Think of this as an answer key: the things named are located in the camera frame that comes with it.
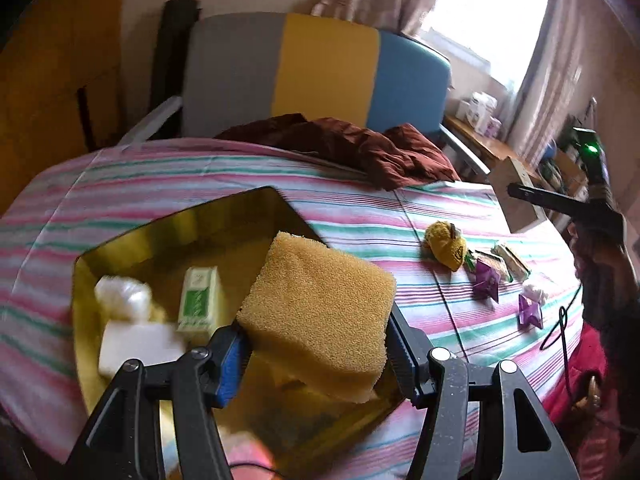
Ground gold metal tin box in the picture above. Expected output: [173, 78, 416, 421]
[71, 186, 406, 466]

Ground brown crumpled cloth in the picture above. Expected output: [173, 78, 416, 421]
[214, 114, 461, 191]

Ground small green box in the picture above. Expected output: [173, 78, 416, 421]
[176, 266, 226, 346]

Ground yellow white scouring sponge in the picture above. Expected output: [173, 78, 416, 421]
[97, 320, 188, 378]

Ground white plastic bag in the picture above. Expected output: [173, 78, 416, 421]
[94, 275, 153, 323]

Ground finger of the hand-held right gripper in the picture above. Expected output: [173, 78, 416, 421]
[506, 183, 591, 216]

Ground yellow knitted toy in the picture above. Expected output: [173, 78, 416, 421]
[422, 221, 468, 272]

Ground wooden side desk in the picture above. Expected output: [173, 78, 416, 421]
[442, 112, 546, 181]

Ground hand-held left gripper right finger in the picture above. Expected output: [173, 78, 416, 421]
[387, 305, 581, 480]

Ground purple snack packet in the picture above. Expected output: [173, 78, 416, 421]
[517, 294, 545, 330]
[472, 259, 502, 303]

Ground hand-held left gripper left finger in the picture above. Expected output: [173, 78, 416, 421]
[67, 325, 251, 480]

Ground grey yellow blue chair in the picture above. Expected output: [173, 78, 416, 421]
[117, 12, 493, 178]

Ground person's right hand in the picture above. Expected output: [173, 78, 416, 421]
[567, 223, 593, 278]

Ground bright window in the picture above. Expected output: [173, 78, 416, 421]
[420, 0, 551, 91]

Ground white printed carton box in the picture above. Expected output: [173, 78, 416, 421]
[490, 156, 548, 233]

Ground clear plastic item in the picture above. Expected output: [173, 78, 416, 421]
[522, 282, 548, 306]

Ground white patterned packages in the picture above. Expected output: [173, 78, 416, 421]
[457, 91, 503, 138]

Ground person's red garment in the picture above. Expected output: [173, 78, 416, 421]
[542, 320, 640, 480]

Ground large yellow sponge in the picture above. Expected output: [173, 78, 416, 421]
[236, 231, 398, 405]

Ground striped pink green tablecloth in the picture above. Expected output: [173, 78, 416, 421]
[0, 137, 588, 480]

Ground black cable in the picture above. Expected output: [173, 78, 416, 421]
[540, 305, 588, 421]

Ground wooden cabinet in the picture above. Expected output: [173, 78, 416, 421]
[0, 0, 126, 211]

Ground green edged snack bar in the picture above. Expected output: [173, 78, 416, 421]
[467, 241, 532, 283]

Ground black upright post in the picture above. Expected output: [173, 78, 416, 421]
[150, 0, 201, 113]

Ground person's right forearm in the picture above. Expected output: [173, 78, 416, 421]
[580, 240, 640, 356]

